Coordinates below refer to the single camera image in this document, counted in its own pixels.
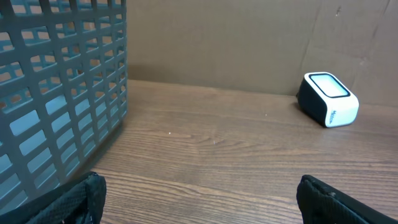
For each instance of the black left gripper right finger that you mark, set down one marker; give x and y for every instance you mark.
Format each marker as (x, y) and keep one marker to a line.
(321, 203)

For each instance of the grey plastic mesh basket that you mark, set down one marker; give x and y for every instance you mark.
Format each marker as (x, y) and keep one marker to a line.
(63, 90)

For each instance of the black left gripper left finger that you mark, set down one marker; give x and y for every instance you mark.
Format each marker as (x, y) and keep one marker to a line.
(79, 201)

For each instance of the white barcode scanner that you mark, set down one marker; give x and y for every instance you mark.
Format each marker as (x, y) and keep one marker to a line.
(327, 100)

